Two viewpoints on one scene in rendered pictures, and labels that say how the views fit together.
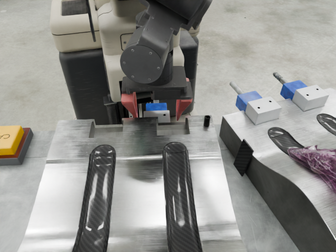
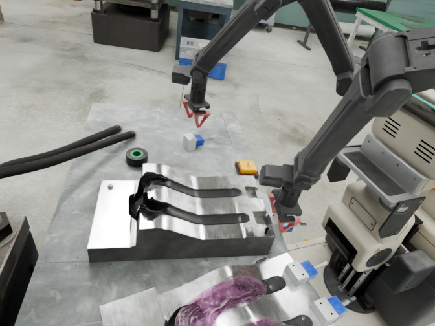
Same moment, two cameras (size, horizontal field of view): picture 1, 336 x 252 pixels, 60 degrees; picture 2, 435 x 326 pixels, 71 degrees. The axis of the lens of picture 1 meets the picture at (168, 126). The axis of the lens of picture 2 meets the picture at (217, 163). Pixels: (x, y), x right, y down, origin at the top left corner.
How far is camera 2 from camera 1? 0.69 m
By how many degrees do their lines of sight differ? 58
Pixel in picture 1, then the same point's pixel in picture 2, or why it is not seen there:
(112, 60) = (336, 203)
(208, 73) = not seen: outside the picture
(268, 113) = (291, 273)
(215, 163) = (238, 234)
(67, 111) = not seen: hidden behind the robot
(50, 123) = not seen: hidden behind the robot
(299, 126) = (290, 299)
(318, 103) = (319, 315)
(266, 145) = (266, 273)
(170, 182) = (225, 217)
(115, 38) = (349, 195)
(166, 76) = (282, 200)
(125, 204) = (211, 202)
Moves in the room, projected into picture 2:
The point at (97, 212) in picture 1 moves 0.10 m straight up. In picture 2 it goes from (208, 195) to (211, 170)
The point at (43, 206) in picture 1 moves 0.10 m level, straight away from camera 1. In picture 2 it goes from (208, 178) to (228, 168)
